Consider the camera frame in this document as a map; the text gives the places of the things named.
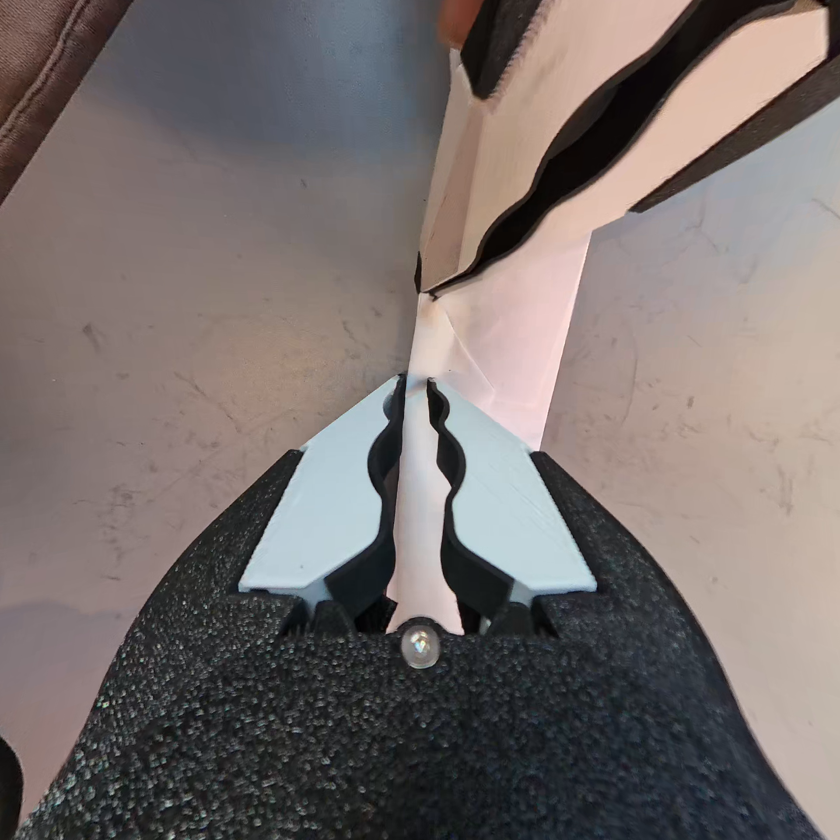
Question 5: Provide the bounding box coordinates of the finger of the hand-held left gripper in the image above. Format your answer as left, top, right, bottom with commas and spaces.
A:
432, 8, 832, 294
415, 0, 694, 294

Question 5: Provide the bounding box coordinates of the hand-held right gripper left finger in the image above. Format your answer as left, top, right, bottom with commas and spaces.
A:
238, 374, 409, 621

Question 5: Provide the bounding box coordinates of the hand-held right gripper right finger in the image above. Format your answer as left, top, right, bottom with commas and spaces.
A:
427, 377, 599, 636

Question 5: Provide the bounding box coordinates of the white paper sheet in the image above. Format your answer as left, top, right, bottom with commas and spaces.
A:
387, 49, 595, 634

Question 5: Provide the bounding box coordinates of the grey desk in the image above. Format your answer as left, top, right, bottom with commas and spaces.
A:
0, 0, 840, 828

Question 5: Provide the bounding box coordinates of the person's left hand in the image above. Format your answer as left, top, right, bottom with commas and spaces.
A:
438, 0, 487, 49

